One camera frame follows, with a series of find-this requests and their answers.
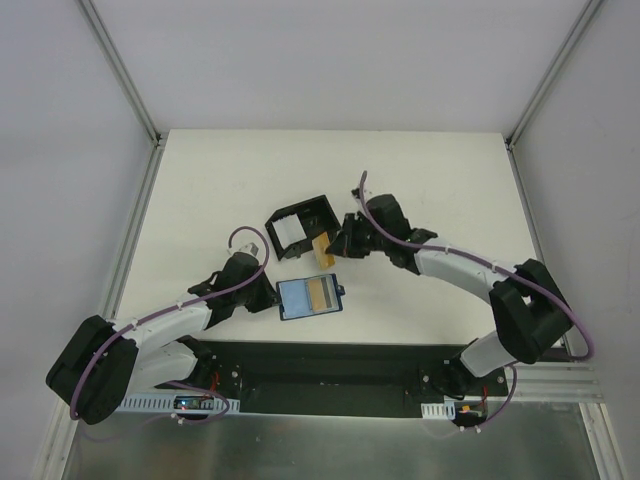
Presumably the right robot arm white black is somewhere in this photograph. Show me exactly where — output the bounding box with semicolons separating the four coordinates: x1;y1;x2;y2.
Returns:
326;194;572;395

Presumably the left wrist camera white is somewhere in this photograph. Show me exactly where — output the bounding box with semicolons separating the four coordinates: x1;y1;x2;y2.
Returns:
227;242;260;258

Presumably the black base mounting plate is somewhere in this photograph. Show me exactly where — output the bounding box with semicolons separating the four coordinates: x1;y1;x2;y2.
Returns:
152;337;516;416

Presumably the white cable duct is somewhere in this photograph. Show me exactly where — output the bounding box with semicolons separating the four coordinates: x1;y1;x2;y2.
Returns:
116;392;240;415
420;402;456;421

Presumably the aluminium frame post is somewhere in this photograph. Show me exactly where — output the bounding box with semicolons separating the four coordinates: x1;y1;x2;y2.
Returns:
75;0;163;146
505;0;607;151

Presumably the white cards stack in tray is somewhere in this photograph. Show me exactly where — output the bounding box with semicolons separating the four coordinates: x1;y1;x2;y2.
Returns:
273;214;307;249

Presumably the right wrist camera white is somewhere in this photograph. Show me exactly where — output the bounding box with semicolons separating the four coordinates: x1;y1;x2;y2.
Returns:
351;187;371;206

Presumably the left white cable duct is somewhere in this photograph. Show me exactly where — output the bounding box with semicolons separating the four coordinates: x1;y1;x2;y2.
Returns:
116;392;240;415

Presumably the blue leather card holder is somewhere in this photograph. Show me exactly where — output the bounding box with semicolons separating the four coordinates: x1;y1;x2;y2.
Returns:
276;274;345;321

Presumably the right white cable duct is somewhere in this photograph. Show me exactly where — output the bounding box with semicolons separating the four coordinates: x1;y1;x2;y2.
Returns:
420;402;456;421

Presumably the black plastic card tray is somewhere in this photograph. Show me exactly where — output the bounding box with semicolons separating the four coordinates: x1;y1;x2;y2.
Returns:
265;195;340;261

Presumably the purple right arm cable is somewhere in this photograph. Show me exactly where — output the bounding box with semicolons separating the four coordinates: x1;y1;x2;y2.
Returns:
357;171;597;441

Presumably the right aluminium frame post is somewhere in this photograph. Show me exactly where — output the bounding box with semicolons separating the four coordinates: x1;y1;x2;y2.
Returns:
505;0;607;151

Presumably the left aluminium frame post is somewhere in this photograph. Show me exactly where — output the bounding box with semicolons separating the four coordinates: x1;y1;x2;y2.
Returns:
75;0;163;146

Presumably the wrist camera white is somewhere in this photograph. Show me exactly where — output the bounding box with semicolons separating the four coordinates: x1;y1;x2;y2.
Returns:
351;187;371;206
227;242;260;258

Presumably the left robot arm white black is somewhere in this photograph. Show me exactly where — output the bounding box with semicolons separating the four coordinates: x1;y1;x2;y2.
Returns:
45;252;280;425

